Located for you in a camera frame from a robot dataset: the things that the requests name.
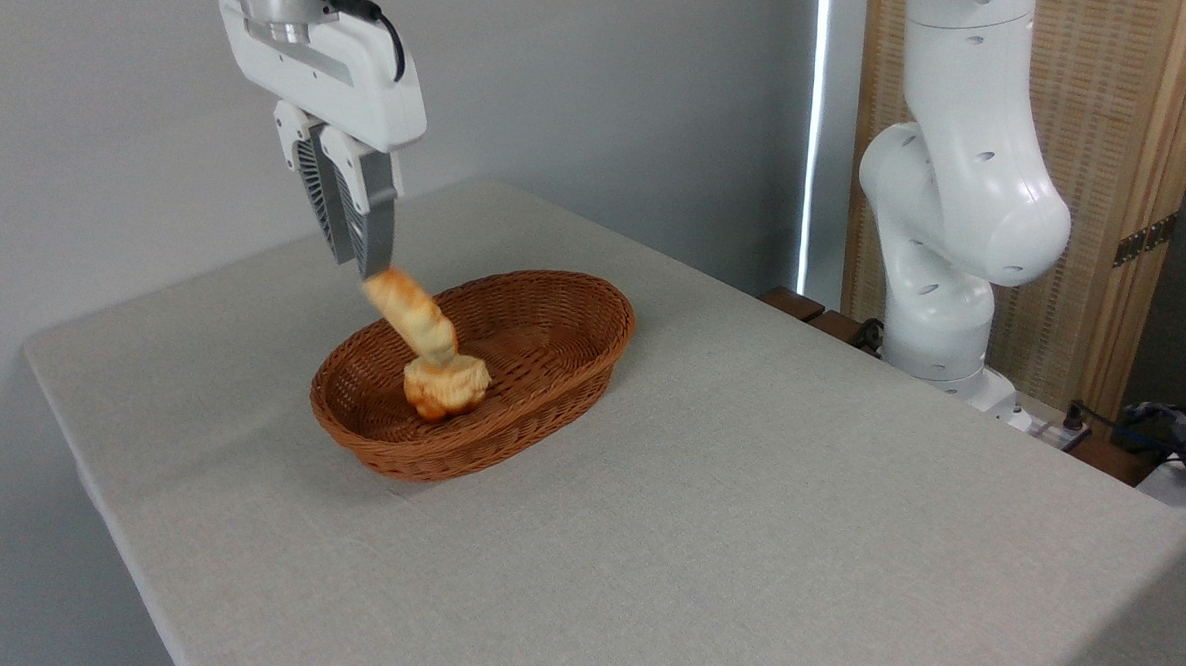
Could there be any long orange croissant bread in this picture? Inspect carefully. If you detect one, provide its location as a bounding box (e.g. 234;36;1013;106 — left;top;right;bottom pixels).
359;267;465;368

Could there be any vertical white light strip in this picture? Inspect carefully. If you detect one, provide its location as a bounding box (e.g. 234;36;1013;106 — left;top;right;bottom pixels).
795;0;831;296

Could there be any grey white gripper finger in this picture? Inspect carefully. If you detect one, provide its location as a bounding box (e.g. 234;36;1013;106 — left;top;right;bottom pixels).
268;100;364;267
313;126;406;283

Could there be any metal screen hinge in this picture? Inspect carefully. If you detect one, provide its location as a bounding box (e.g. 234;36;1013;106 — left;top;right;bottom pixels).
1113;210;1180;270

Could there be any wooden rattan folding screen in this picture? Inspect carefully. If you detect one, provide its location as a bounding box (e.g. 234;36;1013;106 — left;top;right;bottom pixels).
838;0;1186;430

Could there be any white power strip with plug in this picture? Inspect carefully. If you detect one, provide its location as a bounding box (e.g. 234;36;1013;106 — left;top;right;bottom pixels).
1008;396;1094;453

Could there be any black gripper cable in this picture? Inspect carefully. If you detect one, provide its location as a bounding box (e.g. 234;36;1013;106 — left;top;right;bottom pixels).
322;0;409;84

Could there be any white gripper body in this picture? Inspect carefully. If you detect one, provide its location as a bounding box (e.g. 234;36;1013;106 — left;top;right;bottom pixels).
198;0;433;156

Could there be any brown wicker oval basket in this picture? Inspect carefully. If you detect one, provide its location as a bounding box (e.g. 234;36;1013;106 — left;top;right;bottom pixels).
305;260;640;492

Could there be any grey tablecloth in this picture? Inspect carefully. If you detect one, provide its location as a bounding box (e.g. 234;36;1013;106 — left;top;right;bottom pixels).
8;158;1186;666

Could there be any small round pale bread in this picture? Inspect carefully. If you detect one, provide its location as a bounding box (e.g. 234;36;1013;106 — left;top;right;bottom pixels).
401;353;494;426

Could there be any dark brown wooden board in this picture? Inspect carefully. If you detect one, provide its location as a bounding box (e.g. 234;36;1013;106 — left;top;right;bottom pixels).
755;285;886;357

